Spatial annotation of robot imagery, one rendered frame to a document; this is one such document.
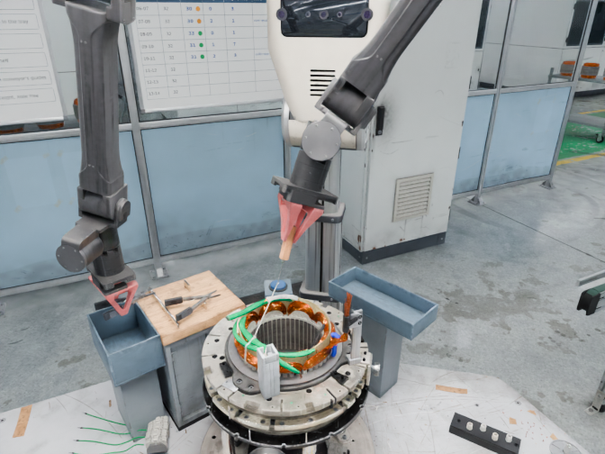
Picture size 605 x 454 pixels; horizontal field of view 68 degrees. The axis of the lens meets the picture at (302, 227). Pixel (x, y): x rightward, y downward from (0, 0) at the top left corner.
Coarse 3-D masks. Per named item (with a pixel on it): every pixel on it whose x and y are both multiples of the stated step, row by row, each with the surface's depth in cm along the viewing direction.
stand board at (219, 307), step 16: (208, 272) 117; (160, 288) 110; (176, 288) 110; (192, 288) 110; (208, 288) 110; (224, 288) 110; (144, 304) 104; (176, 304) 104; (192, 304) 104; (208, 304) 104; (224, 304) 104; (240, 304) 104; (160, 320) 99; (192, 320) 99; (208, 320) 100; (160, 336) 95; (176, 336) 96
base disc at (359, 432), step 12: (360, 420) 107; (216, 432) 104; (348, 432) 104; (360, 432) 104; (204, 444) 101; (216, 444) 101; (240, 444) 101; (348, 444) 101; (360, 444) 101; (372, 444) 101
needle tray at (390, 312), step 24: (336, 288) 112; (360, 288) 118; (384, 288) 115; (384, 312) 103; (408, 312) 109; (432, 312) 103; (384, 336) 107; (408, 336) 100; (384, 360) 111; (384, 384) 115
